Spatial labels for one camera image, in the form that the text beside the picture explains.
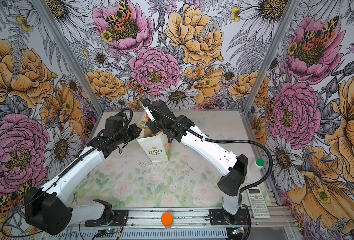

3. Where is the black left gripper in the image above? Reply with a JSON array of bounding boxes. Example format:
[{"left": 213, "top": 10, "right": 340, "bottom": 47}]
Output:
[{"left": 115, "top": 123, "right": 142, "bottom": 145}]

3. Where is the aluminium corner post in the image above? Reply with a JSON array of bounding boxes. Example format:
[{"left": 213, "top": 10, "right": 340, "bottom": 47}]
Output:
[
  {"left": 243, "top": 0, "right": 300, "bottom": 115},
  {"left": 32, "top": 1, "right": 104, "bottom": 117}
]

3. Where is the aluminium right corner post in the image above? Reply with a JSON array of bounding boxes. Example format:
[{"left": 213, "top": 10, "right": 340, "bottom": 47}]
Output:
[{"left": 243, "top": 0, "right": 300, "bottom": 115}]

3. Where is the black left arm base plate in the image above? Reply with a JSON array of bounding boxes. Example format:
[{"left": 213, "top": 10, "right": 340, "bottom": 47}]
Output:
[{"left": 85, "top": 210, "right": 129, "bottom": 227}]

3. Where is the aluminium left corner post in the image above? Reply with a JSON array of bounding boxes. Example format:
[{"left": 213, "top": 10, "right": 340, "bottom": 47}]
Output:
[{"left": 32, "top": 1, "right": 104, "bottom": 117}]

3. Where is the orange snack packet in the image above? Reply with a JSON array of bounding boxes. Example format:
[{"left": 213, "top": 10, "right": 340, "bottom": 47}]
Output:
[{"left": 139, "top": 113, "right": 149, "bottom": 130}]

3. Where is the orange round button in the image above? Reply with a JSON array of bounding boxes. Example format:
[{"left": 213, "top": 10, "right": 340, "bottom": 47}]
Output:
[{"left": 161, "top": 212, "right": 174, "bottom": 228}]

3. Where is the black corrugated right cable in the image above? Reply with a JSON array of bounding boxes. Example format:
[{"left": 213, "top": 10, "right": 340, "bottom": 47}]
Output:
[{"left": 139, "top": 96, "right": 273, "bottom": 193}]

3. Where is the green capped white bottle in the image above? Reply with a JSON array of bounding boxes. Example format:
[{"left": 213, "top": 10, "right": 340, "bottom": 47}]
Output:
[{"left": 249, "top": 159, "right": 265, "bottom": 173}]

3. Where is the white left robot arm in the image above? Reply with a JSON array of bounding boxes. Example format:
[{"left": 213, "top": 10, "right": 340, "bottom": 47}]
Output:
[{"left": 24, "top": 114, "right": 142, "bottom": 235}]

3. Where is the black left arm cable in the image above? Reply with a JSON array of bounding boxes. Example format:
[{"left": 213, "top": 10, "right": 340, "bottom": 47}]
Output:
[{"left": 0, "top": 107, "right": 134, "bottom": 238}]

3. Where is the white paper bag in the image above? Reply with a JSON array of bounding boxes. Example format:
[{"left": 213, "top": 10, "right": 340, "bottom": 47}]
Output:
[{"left": 137, "top": 129, "right": 171, "bottom": 163}]

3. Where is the white calculator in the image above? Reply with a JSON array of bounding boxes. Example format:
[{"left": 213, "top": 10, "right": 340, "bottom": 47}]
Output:
[{"left": 247, "top": 187, "right": 270, "bottom": 219}]

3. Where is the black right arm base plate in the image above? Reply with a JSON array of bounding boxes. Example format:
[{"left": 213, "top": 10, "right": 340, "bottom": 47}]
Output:
[{"left": 209, "top": 208, "right": 250, "bottom": 226}]

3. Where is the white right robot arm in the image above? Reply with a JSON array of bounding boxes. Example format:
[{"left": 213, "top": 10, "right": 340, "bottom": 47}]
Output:
[{"left": 141, "top": 98, "right": 248, "bottom": 225}]

